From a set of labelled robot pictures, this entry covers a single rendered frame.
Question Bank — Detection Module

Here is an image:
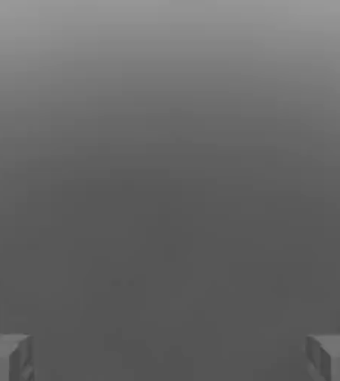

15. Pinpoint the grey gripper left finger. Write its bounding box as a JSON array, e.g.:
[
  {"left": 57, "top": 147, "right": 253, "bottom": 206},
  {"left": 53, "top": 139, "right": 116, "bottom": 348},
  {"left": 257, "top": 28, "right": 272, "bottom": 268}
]
[{"left": 0, "top": 333, "right": 36, "bottom": 381}]

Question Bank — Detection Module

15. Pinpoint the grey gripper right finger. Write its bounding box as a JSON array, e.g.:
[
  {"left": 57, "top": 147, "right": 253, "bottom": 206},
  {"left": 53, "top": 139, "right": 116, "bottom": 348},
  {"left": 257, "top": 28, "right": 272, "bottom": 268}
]
[{"left": 304, "top": 333, "right": 340, "bottom": 381}]

